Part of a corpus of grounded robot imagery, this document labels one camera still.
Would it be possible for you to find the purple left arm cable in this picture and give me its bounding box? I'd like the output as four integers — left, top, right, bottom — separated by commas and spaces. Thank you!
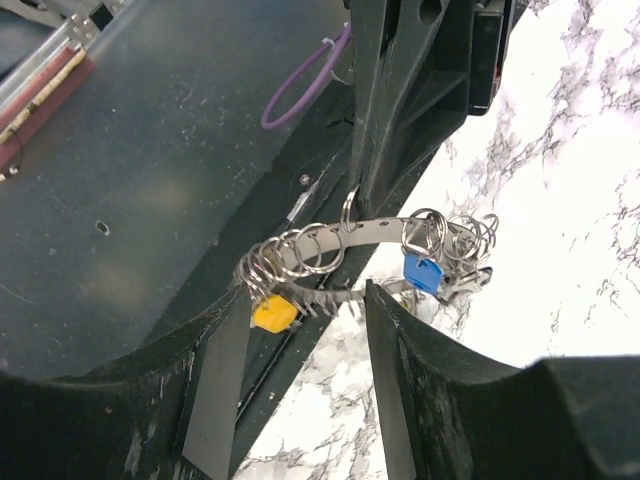
260, 22, 354, 132

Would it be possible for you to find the round metal key ring disc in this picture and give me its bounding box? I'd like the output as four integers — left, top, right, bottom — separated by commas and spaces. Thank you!
233, 193, 500, 315

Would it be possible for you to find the yellow key tag inner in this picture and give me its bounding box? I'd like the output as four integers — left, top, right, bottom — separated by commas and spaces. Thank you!
251, 295, 298, 334

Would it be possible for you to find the blue key tag on disc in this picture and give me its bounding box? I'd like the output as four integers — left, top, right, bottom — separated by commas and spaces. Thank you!
403, 253, 444, 295

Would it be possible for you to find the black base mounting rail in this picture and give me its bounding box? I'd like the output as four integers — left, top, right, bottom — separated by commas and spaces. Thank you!
84, 79, 451, 480

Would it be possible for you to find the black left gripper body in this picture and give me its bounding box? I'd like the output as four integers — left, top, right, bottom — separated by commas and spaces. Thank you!
468, 0, 522, 116

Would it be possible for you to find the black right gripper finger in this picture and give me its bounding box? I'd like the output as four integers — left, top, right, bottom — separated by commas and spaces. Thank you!
362, 1, 475, 213
365, 283, 639, 479
1, 287, 250, 479
350, 1, 400, 198

